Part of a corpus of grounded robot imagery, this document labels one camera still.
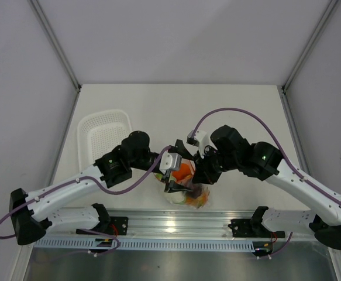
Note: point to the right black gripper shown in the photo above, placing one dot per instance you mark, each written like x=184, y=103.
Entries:
x=203, y=174

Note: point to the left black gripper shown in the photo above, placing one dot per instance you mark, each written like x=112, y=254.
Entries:
x=172, y=186

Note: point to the orange fruit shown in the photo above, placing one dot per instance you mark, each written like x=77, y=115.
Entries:
x=184, y=173

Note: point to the clear zip bag orange zipper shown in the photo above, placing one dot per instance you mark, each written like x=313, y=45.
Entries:
x=188, y=182

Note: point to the green white cabbage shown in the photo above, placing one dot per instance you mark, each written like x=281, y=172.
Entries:
x=178, y=198

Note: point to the small orange pineapple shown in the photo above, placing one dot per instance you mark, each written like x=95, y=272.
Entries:
x=198, y=202

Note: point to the dark red fruit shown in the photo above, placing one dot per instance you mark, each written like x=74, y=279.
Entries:
x=197, y=190

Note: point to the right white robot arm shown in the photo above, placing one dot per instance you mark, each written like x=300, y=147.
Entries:
x=226, y=150

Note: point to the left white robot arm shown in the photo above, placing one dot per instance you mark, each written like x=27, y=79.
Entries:
x=37, y=213

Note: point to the white perforated plastic basket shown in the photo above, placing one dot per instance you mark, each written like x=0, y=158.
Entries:
x=99, y=133

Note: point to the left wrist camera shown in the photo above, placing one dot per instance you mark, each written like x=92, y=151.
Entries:
x=170, y=162

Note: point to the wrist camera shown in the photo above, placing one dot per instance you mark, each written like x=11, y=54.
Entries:
x=170, y=162
x=201, y=140

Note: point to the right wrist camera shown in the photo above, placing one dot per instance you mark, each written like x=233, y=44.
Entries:
x=201, y=140

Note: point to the aluminium mounting rail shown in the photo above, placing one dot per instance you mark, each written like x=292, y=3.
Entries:
x=142, y=224

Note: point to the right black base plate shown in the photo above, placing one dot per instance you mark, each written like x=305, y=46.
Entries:
x=248, y=228

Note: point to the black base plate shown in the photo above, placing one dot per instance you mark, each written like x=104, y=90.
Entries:
x=248, y=228
x=117, y=226

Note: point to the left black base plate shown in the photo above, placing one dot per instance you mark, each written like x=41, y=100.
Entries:
x=117, y=226

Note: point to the slotted grey cable duct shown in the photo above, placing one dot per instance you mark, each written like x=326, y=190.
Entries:
x=146, y=244

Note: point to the right aluminium frame post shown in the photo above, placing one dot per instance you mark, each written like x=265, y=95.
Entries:
x=311, y=42

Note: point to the aluminium frame post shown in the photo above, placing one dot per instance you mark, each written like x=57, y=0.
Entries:
x=311, y=42
x=54, y=42

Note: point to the left aluminium frame post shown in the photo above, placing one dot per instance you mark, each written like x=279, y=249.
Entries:
x=54, y=42

